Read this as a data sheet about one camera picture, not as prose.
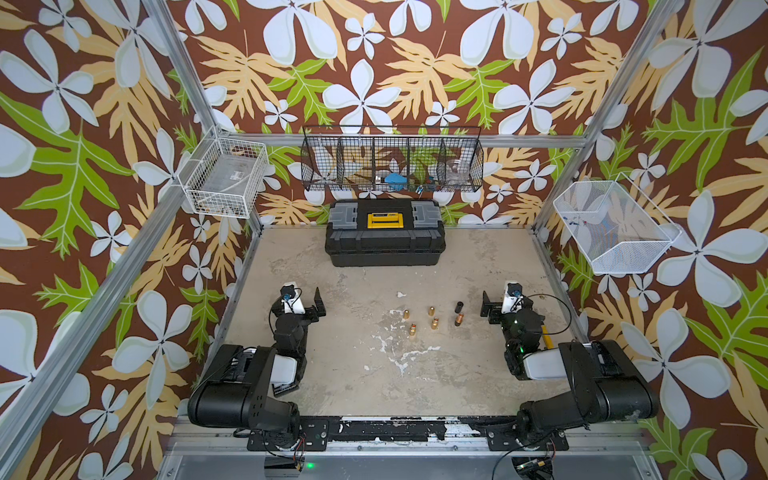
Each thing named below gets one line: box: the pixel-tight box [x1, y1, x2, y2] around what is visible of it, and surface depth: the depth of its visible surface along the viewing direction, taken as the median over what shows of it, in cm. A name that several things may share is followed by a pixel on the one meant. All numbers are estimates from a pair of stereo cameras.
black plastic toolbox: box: [324, 198, 447, 267], surface depth 100 cm
